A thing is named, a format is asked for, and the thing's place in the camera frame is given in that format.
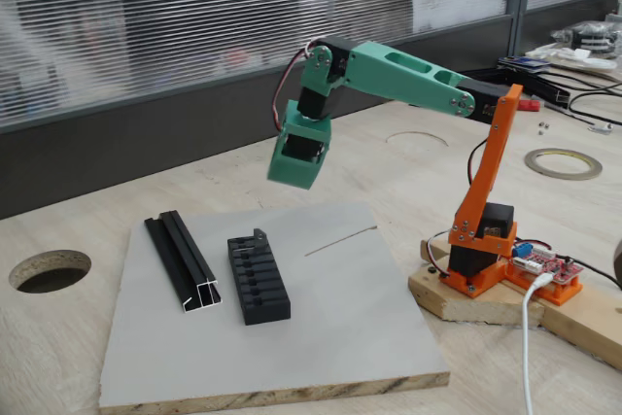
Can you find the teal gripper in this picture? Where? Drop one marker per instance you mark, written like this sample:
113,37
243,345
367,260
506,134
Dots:
292,173

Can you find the black aluminium profile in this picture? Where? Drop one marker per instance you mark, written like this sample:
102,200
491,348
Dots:
182,259

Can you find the tape roll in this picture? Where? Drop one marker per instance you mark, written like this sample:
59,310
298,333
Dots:
563,177

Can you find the wooden plank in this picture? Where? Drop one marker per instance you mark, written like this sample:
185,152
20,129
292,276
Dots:
593,332

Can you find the wooden base block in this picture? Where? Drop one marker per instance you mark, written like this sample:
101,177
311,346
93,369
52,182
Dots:
486,310

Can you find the orange and teal robot arm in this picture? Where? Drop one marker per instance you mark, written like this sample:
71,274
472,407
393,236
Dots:
403,77

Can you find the small white plug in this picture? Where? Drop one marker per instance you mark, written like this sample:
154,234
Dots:
602,127

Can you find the grey-topped wooden board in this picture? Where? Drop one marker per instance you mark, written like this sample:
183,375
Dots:
340,313

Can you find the dark round object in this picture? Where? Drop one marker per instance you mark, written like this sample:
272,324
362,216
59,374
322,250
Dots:
618,264

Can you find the red controller board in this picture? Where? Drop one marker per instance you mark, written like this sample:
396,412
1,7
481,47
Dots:
559,271

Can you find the clear plastic bag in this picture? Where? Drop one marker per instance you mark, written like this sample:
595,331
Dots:
588,38

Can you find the white plastic parts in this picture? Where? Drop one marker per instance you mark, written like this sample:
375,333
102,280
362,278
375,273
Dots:
583,55

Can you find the blue card stack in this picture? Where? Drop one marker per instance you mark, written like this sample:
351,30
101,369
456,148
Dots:
525,62

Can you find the black slotted holder block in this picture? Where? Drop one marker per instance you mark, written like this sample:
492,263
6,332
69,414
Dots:
265,310

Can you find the black profile frame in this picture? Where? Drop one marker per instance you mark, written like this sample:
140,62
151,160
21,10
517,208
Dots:
534,82

